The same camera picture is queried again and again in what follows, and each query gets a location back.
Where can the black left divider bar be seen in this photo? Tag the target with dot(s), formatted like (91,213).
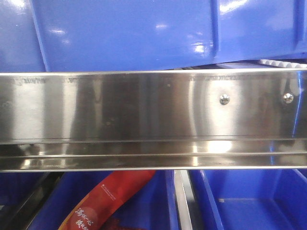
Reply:
(21,215)

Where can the rail screw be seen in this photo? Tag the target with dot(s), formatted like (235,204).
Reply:
(224,99)
(288,98)

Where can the red snack packet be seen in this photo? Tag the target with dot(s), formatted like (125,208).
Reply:
(105,199)

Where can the large blue plastic bin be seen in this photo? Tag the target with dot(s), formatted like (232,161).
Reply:
(122,35)

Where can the lower middle blue bin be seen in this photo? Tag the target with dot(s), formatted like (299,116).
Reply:
(152,208)

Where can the white roller track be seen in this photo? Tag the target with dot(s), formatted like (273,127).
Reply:
(282,64)

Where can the lower right blue bin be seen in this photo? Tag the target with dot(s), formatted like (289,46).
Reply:
(273,199)

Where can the stainless steel shelf rail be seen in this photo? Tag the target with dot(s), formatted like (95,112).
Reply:
(89,121)

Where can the lower left blue bin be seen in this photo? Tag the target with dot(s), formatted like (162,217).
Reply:
(16,187)

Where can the steel shelf divider bar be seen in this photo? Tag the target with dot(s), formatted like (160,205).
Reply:
(188,212)

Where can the left rail screw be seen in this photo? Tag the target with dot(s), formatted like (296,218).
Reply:
(224,99)

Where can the right rail screw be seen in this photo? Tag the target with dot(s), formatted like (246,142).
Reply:
(288,98)

